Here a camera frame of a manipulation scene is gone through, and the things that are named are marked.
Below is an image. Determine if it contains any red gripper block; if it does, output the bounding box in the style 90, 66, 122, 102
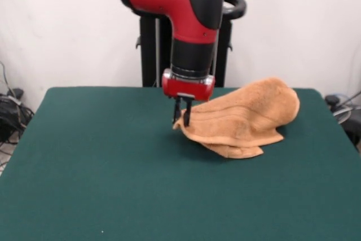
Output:
162, 73, 216, 127

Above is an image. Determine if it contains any tan terry towel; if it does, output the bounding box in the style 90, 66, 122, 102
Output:
172, 76, 300, 159

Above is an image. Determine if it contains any dark green table cloth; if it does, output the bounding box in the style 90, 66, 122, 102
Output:
0, 87, 361, 241

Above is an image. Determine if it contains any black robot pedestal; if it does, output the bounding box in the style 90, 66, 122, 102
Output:
134, 0, 248, 88

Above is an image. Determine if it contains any black grey equipment by wall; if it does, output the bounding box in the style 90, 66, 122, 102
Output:
324, 91, 361, 153

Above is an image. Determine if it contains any black cable bundle by wall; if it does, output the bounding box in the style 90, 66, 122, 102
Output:
0, 60, 36, 146

